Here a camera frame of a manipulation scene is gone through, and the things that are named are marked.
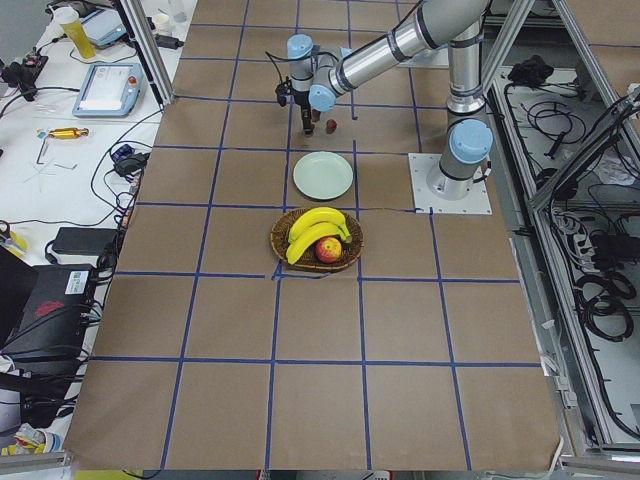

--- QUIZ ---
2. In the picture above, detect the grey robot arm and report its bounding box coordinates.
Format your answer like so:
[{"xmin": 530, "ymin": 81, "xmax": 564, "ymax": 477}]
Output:
[{"xmin": 275, "ymin": 1, "xmax": 493, "ymax": 201}]

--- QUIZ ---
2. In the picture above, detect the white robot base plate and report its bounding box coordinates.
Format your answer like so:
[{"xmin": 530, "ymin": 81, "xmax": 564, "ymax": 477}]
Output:
[{"xmin": 408, "ymin": 153, "xmax": 492, "ymax": 215}]

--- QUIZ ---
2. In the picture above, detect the red yellow apple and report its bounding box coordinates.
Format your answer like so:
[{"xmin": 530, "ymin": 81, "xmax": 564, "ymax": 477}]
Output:
[{"xmin": 315, "ymin": 237, "xmax": 343, "ymax": 264}]

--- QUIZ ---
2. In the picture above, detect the yellow bottle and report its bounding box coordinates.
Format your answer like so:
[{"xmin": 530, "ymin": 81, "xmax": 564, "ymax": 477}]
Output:
[{"xmin": 52, "ymin": 6, "xmax": 95, "ymax": 59}]

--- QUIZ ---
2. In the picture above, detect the black power brick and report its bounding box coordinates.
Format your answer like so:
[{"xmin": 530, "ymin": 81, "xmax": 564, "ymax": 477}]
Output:
[{"xmin": 51, "ymin": 227, "xmax": 116, "ymax": 256}]

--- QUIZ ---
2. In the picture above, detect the black computer case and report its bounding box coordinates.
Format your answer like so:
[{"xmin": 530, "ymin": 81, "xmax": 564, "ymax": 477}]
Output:
[{"xmin": 2, "ymin": 264, "xmax": 97, "ymax": 359}]

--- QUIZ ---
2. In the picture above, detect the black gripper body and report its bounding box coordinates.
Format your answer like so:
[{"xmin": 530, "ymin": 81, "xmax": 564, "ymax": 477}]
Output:
[{"xmin": 293, "ymin": 91, "xmax": 312, "ymax": 124}]

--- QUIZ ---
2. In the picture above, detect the brown wicker basket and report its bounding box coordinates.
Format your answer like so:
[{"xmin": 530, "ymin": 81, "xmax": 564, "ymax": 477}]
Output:
[{"xmin": 270, "ymin": 207, "xmax": 364, "ymax": 273}]

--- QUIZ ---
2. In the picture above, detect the aluminium frame post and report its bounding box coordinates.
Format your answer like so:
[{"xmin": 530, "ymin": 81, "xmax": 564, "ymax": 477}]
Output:
[{"xmin": 113, "ymin": 0, "xmax": 174, "ymax": 107}]

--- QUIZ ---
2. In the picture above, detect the pale green round plate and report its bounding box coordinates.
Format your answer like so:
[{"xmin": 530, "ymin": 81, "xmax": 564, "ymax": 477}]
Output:
[{"xmin": 293, "ymin": 151, "xmax": 354, "ymax": 200}]

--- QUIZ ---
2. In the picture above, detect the blue teach pendant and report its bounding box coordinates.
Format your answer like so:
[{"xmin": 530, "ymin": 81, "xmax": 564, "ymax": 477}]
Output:
[{"xmin": 81, "ymin": 9, "xmax": 127, "ymax": 49}]

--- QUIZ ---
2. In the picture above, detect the yellow banana bunch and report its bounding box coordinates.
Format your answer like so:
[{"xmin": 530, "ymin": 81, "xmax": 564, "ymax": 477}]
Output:
[{"xmin": 286, "ymin": 207, "xmax": 352, "ymax": 264}]

